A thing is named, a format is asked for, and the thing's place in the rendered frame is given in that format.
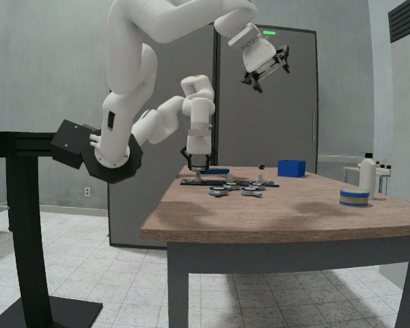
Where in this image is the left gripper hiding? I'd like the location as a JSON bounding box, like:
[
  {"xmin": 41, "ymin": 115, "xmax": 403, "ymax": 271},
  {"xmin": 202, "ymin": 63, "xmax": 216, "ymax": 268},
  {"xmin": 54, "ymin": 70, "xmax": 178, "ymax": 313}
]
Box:
[{"xmin": 180, "ymin": 136, "xmax": 217, "ymax": 171}]

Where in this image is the blue box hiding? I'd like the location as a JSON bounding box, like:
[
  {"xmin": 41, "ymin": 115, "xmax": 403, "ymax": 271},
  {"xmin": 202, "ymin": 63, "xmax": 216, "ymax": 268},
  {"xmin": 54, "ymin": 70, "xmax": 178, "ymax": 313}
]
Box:
[{"xmin": 277, "ymin": 160, "xmax": 305, "ymax": 178}]

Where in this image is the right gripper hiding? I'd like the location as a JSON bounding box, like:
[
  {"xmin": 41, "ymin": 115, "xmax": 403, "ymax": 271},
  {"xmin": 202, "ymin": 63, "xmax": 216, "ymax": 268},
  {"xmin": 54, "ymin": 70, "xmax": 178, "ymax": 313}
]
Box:
[{"xmin": 239, "ymin": 39, "xmax": 290, "ymax": 93}]

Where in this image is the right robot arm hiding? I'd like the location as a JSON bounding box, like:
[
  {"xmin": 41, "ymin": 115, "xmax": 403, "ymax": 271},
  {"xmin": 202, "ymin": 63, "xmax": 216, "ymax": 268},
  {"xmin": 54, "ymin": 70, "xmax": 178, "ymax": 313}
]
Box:
[{"xmin": 90, "ymin": 0, "xmax": 269, "ymax": 168}]

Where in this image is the white plastic bottle with black cap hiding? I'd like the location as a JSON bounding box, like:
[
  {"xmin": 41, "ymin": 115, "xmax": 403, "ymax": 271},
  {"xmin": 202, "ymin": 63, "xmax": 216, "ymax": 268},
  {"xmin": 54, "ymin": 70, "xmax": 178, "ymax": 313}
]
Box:
[{"xmin": 359, "ymin": 153, "xmax": 377, "ymax": 200}]

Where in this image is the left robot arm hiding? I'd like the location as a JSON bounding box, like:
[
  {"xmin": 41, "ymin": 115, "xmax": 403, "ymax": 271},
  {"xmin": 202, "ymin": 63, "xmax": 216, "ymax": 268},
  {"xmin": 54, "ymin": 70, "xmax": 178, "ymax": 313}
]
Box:
[{"xmin": 131, "ymin": 75, "xmax": 215, "ymax": 146}]

